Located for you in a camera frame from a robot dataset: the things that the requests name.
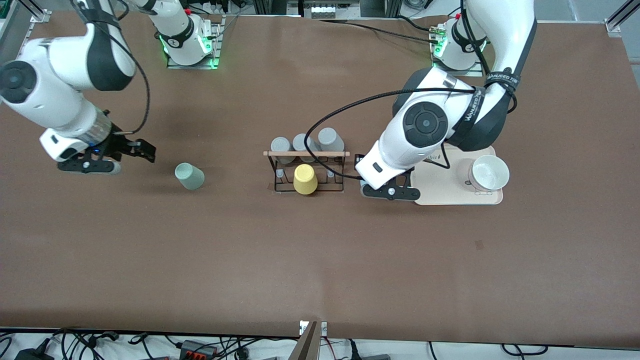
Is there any mint green cup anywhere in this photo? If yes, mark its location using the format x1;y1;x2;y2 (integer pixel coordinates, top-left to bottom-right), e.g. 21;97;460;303
174;162;206;191

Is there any grey cup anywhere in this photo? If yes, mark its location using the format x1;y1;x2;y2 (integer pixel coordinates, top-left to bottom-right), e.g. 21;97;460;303
270;136;293;165
317;127;346;160
292;133;317;163

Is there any beige plastic tray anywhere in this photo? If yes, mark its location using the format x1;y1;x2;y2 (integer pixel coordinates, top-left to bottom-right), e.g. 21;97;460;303
410;145;504;206

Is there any yellow cup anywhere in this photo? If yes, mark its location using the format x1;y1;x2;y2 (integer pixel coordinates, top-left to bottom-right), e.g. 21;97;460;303
293;163;319;196

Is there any pink cup white inside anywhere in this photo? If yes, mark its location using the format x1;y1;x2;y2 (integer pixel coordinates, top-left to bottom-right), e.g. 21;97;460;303
468;154;511;195

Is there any grey power strip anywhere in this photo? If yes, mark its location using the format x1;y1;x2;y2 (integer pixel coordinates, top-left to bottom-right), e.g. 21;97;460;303
310;4;351;20

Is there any red black connector block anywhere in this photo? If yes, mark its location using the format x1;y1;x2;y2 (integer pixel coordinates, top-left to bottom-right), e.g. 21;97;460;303
179;339;219;360

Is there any black power adapter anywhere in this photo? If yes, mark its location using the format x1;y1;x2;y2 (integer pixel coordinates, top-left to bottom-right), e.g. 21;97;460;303
15;346;55;360

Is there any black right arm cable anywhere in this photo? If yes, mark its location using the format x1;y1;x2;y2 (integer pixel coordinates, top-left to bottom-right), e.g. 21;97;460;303
70;0;152;136

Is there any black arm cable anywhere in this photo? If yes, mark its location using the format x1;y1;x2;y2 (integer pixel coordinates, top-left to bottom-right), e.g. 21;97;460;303
304;87;481;181
70;0;152;136

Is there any black wire cup rack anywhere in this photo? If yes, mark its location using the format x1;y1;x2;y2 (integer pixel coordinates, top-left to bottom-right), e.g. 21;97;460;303
263;148;351;196

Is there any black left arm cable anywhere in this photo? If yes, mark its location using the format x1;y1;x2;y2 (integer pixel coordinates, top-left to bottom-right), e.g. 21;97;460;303
304;87;481;181

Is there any black velcro cable strap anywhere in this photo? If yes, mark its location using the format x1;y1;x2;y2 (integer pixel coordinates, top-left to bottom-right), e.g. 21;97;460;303
485;70;522;97
461;87;487;142

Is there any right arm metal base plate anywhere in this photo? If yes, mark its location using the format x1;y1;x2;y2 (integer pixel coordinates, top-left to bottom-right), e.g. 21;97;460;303
166;15;224;70

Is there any black cable on table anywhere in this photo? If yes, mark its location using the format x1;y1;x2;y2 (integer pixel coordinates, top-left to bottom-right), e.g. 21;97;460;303
320;19;441;46

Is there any brown camera post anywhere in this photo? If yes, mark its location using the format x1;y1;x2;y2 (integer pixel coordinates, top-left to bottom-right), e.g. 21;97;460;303
289;321;321;360

